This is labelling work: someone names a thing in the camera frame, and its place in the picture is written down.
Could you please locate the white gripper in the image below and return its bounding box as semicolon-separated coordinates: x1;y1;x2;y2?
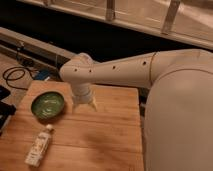
71;83;97;113

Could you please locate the white plastic bottle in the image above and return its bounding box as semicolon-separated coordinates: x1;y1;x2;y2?
25;124;53;167

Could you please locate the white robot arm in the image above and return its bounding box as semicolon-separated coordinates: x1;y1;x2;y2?
60;49;213;171

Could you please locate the green ceramic bowl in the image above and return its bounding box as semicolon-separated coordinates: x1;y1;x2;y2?
31;91;65;119

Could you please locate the blue object on floor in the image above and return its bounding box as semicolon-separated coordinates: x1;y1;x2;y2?
34;70;50;80

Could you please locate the black device at left edge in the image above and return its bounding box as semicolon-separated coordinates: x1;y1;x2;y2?
0;85;16;135

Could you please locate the black coiled cable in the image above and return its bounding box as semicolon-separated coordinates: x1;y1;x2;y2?
2;65;37;90

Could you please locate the metal window frame rail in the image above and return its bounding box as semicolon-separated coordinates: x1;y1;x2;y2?
18;0;213;50

